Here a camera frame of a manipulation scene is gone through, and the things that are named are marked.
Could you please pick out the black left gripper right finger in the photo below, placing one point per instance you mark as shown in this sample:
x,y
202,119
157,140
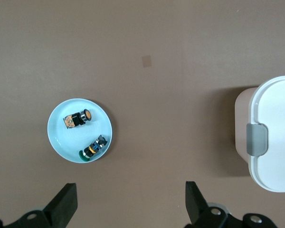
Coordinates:
x,y
198,210

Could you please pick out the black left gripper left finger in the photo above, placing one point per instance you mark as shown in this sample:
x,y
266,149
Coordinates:
x,y
59,209

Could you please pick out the orange push-button switch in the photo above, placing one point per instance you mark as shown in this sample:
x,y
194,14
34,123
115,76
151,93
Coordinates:
x,y
77,118

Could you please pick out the white lidded storage box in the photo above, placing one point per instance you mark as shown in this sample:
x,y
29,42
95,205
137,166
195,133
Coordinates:
x,y
275,118

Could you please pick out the light blue round plate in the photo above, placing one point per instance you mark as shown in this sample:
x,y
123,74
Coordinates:
x,y
61,142

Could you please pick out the brown tape patch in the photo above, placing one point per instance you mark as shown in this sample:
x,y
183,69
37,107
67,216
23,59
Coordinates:
x,y
146,61

